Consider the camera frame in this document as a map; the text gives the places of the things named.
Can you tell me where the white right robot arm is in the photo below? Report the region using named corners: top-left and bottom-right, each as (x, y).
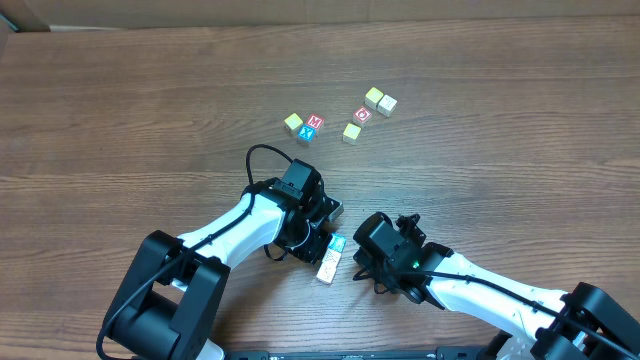
top-left (354, 212), bottom-right (639, 359)

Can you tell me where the yellow top wooden block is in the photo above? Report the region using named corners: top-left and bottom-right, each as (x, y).
top-left (364, 87), bottom-right (384, 110)

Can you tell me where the blue faced wooden letter block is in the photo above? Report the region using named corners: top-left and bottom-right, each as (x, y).
top-left (328, 233), bottom-right (347, 253)

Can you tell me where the wooden block with fish drawing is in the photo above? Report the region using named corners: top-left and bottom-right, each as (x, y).
top-left (316, 262), bottom-right (337, 285)

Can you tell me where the wooden block with M outline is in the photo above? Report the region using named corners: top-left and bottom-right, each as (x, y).
top-left (322, 248), bottom-right (342, 268)

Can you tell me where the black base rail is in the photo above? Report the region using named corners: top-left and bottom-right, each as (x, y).
top-left (224, 346), bottom-right (496, 360)

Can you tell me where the blue X wooden block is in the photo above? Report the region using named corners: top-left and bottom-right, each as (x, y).
top-left (297, 125), bottom-right (317, 147)

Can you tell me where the yellow C wooden block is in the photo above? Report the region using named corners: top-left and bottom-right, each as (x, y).
top-left (342, 123), bottom-right (361, 145)

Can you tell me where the red M wooden block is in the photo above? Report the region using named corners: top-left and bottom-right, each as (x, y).
top-left (305, 114), bottom-right (325, 133)

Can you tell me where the red faced wooden block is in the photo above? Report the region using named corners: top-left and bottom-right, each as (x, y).
top-left (352, 106), bottom-right (373, 127)

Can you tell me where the plain cream wooden block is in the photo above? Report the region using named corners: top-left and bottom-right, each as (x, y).
top-left (377, 94), bottom-right (397, 118)

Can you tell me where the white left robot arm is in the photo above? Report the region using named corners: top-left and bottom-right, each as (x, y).
top-left (96, 160), bottom-right (343, 360)

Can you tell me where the yellow L wooden block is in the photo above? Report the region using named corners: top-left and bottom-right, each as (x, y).
top-left (284, 113), bottom-right (304, 136)

